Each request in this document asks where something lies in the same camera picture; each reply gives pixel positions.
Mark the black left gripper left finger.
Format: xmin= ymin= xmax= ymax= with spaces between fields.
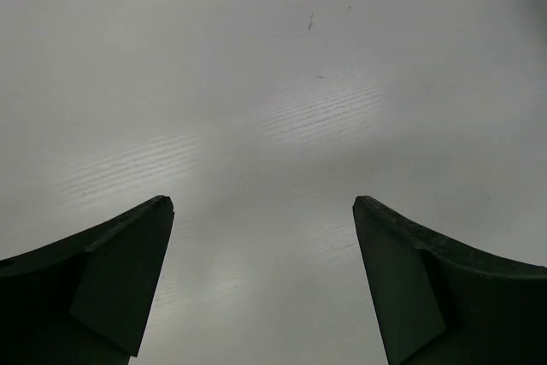
xmin=1 ymin=195 xmax=174 ymax=364

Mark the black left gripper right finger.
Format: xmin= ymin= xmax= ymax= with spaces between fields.
xmin=353 ymin=196 xmax=546 ymax=364

